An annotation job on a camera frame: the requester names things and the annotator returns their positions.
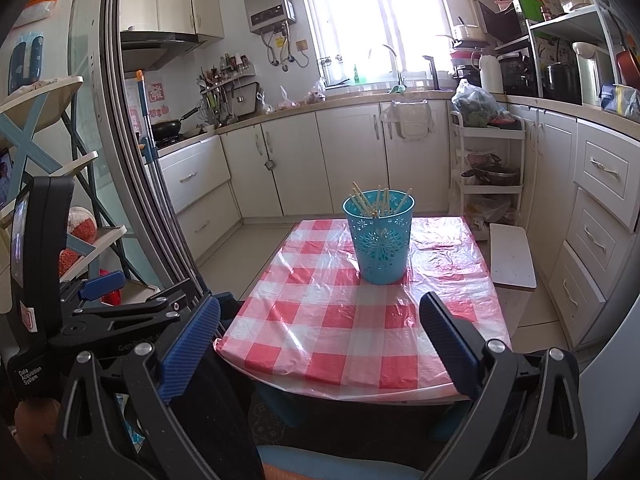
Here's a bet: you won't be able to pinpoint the black straight faucet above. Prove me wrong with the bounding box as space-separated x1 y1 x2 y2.
422 55 441 90

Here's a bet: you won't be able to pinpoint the blue cardboard box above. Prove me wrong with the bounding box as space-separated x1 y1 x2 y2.
599 84 626 112

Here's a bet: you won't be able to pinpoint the cream two-drawer base cabinet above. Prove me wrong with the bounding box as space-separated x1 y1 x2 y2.
155 135 243 261

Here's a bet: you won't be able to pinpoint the white blue folding shelf rack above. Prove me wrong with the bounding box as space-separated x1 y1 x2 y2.
0 75 128 311

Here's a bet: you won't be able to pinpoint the blue seat cushion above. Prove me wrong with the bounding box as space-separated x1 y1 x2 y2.
257 442 431 480

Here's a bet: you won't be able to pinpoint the person's left hand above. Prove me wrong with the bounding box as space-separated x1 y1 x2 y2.
13 399 59 440

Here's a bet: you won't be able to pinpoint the black frying pan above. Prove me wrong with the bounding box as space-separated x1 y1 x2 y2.
150 106 201 142

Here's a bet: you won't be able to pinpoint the white counter shelf rack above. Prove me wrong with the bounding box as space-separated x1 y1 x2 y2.
527 2 626 106

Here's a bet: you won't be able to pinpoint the cream tall-door base cabinet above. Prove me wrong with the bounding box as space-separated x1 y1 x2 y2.
507 102 578 261

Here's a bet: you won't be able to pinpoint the white electric kettle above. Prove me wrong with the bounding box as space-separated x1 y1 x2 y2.
571 41 618 108

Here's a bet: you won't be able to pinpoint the chrome curved faucet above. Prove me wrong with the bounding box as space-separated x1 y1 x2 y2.
369 44 403 93

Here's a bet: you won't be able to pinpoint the white trolley shelf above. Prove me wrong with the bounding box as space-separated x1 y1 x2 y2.
449 110 527 231

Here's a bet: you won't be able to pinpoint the black round cooker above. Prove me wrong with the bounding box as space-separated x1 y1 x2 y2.
542 62 583 106

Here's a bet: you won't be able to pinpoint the black flat tray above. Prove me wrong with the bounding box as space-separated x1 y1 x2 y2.
475 0 526 46

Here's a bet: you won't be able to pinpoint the steel range hood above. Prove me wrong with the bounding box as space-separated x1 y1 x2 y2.
120 30 208 73

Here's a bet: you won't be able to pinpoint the cream wall cabinets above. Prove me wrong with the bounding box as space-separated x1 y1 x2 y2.
119 0 225 41

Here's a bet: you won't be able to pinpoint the bundle of wooden chopsticks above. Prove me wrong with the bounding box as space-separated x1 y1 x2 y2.
350 181 413 218

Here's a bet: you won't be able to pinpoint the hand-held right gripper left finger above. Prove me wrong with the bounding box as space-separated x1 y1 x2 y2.
50 294 223 480

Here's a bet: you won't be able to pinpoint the teal table leg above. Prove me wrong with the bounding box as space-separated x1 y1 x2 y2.
430 400 473 441
257 382 306 428

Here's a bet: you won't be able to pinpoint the red patterned plush slipper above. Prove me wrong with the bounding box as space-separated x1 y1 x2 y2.
59 247 83 277

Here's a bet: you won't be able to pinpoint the cream door base cabinets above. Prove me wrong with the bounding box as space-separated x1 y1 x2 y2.
217 100 461 218

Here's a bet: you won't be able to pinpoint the cream three-drawer base cabinet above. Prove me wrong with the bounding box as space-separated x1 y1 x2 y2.
545 120 640 351

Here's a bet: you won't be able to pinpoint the white thermos jug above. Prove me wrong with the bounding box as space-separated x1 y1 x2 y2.
479 52 505 95

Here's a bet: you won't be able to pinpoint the teal perforated plastic basket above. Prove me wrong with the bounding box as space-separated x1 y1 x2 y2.
342 188 416 285

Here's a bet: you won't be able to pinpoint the black countertop oven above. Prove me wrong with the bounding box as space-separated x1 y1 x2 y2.
495 40 543 98

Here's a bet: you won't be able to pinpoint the red pan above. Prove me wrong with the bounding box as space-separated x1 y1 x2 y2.
616 47 640 88

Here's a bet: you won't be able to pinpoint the dark cooking pot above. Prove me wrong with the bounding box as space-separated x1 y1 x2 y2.
460 160 522 187

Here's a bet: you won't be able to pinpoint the mop with orange blue handle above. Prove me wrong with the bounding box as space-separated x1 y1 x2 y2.
135 70 168 261

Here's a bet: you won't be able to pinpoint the white lidded pot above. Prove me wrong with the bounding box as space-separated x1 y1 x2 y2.
452 17 488 43

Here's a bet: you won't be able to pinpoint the plastic bag of vegetables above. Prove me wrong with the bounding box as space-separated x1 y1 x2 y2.
451 80 511 128

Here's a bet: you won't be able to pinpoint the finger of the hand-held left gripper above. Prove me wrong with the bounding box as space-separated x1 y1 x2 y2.
47 279 207 344
60 269 127 307

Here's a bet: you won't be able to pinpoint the pink container stack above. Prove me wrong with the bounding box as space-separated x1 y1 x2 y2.
449 47 483 78

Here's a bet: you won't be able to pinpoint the bright kitchen window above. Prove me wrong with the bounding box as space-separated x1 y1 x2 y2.
300 0 481 88

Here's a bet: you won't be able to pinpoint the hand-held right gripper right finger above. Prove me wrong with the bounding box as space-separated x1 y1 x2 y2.
419 291 589 480

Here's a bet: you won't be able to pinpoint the red paper wall decals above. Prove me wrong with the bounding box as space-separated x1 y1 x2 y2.
127 80 171 126

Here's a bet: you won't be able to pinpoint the pink checkered plastic tablecloth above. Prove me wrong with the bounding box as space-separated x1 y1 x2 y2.
214 216 512 403

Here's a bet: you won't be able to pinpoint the white flat board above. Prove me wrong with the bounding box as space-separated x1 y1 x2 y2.
489 222 538 292

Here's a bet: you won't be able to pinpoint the wall utensil rack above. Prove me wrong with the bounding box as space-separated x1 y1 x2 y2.
197 52 258 126

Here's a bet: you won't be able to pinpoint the water heater hoses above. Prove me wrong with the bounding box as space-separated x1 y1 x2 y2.
265 25 311 72

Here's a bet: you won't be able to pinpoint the white water heater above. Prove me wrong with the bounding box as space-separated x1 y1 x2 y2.
241 0 297 36

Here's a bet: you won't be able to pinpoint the white hanging bag holder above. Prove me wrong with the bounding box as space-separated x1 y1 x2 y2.
381 100 433 141

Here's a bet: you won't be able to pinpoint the red white plush slipper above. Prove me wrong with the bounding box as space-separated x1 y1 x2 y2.
65 206 98 242

